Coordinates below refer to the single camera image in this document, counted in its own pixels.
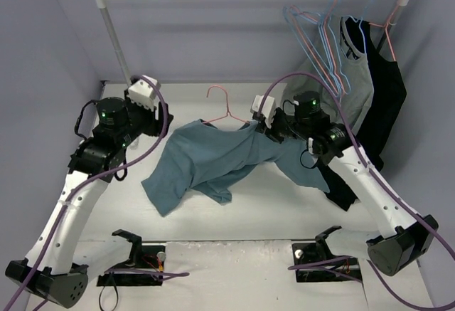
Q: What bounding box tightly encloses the pink wire hanger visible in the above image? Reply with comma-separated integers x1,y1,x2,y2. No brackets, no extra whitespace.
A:
287,0,351,95
203,85,250,124

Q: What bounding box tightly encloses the blue t shirt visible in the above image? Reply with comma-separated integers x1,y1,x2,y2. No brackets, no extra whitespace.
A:
141,120,329,217

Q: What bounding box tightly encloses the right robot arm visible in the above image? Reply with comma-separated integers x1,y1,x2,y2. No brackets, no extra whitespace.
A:
251,92,439,276

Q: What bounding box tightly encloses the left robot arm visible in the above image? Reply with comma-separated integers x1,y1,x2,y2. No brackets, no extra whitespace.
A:
5,96,173,310

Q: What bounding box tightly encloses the blue hanger holding tank top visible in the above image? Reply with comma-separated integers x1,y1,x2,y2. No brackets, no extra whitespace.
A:
348,0,374,54

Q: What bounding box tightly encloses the pink hanger at rack end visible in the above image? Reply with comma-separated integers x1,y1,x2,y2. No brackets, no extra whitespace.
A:
370,0,402,62

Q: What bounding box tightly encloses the grey sweatshirt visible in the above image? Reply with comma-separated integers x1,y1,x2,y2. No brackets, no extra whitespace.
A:
282,16,374,134

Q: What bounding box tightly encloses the black tank top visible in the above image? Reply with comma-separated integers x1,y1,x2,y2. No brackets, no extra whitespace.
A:
319,18,407,212

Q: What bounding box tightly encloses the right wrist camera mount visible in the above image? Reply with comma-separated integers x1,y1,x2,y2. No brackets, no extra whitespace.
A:
250,95,277,129

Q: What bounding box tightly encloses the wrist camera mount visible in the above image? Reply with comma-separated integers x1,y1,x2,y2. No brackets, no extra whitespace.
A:
250,95,277,129
127,76,161,111

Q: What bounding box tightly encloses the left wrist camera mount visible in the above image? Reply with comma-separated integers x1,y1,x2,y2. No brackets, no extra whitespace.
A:
127,76,161,111

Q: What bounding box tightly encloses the blue wire hanger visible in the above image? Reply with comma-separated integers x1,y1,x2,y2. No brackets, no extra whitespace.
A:
282,0,348,97

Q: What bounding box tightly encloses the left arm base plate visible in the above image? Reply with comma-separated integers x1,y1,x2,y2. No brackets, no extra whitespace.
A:
96,229,166,287

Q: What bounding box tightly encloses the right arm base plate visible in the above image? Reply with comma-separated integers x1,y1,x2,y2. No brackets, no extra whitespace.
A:
291,226,363,284

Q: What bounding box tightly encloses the black looped cable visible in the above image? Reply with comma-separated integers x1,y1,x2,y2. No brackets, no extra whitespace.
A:
98,275,120,311

